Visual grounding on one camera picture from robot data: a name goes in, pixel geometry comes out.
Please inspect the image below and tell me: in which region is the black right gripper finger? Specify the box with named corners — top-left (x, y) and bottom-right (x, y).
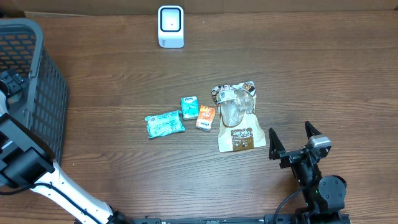
top-left (269, 128), bottom-right (285, 160)
top-left (305, 121), bottom-right (321, 139)

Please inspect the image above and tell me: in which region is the teal wet wipes pack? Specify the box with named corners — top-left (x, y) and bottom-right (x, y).
top-left (145, 110), bottom-right (185, 139)

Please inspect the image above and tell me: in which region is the brown white snack pouch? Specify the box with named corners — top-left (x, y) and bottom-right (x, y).
top-left (211, 81), bottom-right (266, 152)

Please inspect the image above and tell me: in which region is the white barcode scanner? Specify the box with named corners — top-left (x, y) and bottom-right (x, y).
top-left (157, 5), bottom-right (185, 49)

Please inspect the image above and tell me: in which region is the green lid jar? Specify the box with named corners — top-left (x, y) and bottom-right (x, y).
top-left (7, 90), bottom-right (23, 104)

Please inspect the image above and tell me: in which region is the orange Kleenex tissue pack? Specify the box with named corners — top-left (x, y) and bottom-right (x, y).
top-left (195, 105), bottom-right (215, 131)

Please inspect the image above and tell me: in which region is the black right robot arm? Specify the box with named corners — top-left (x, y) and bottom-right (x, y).
top-left (269, 121), bottom-right (351, 223)

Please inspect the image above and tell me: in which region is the grey plastic mesh basket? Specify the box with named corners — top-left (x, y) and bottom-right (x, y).
top-left (1, 18), bottom-right (69, 162)

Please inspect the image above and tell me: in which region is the teal Kleenex tissue pack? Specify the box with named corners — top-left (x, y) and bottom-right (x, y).
top-left (181, 96), bottom-right (199, 120)

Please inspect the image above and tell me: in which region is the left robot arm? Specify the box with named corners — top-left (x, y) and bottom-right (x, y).
top-left (1, 69), bottom-right (132, 224)

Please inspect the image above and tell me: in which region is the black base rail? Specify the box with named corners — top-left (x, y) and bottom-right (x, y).
top-left (131, 214), bottom-right (304, 224)

